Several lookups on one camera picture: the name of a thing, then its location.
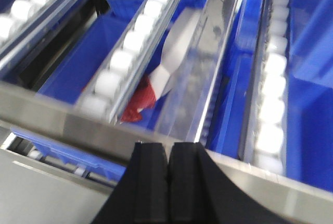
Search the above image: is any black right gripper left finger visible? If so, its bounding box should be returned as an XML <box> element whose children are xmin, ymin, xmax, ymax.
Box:
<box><xmin>92</xmin><ymin>143</ymin><xmax>169</xmax><ymax>223</ymax></box>

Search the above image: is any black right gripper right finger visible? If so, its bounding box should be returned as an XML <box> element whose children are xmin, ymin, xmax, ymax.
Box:
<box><xmin>169</xmin><ymin>142</ymin><xmax>288</xmax><ymax>223</ymax></box>

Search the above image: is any blue bin on lower shelf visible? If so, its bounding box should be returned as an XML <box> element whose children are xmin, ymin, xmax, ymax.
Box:
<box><xmin>11</xmin><ymin>128</ymin><xmax>126</xmax><ymax>181</ymax></box>

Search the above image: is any silver shelf front beam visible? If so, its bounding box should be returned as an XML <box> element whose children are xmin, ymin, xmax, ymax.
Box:
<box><xmin>1</xmin><ymin>82</ymin><xmax>332</xmax><ymax>223</ymax></box>

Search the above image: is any right white roller track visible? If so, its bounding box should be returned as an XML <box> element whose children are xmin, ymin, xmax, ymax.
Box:
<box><xmin>239</xmin><ymin>0</ymin><xmax>290</xmax><ymax>175</ymax></box>

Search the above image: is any white roller track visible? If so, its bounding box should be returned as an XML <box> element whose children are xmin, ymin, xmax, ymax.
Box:
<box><xmin>75</xmin><ymin>0</ymin><xmax>180</xmax><ymax>123</ymax></box>
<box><xmin>239</xmin><ymin>0</ymin><xmax>290</xmax><ymax>175</ymax></box>
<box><xmin>1</xmin><ymin>0</ymin><xmax>78</xmax><ymax>76</ymax></box>

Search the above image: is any middle white roller track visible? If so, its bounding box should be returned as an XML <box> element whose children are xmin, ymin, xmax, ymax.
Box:
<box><xmin>75</xmin><ymin>0</ymin><xmax>180</xmax><ymax>123</ymax></box>

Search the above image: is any blue bin at right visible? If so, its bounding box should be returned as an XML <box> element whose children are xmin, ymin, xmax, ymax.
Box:
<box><xmin>207</xmin><ymin>0</ymin><xmax>332</xmax><ymax>191</ymax></box>

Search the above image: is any white spray bottle red trigger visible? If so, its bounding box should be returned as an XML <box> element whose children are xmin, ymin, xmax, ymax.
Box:
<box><xmin>121</xmin><ymin>7</ymin><xmax>201</xmax><ymax>122</ymax></box>

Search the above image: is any blue bin under rollers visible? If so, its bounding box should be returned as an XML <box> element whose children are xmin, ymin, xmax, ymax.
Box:
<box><xmin>38</xmin><ymin>0</ymin><xmax>207</xmax><ymax>130</ymax></box>

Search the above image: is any left white roller track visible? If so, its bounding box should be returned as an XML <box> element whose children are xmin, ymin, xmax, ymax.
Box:
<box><xmin>1</xmin><ymin>0</ymin><xmax>78</xmax><ymax>76</ymax></box>

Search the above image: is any silver metal divider rail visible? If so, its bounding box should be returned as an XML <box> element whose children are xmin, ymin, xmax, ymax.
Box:
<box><xmin>155</xmin><ymin>0</ymin><xmax>238</xmax><ymax>143</ymax></box>

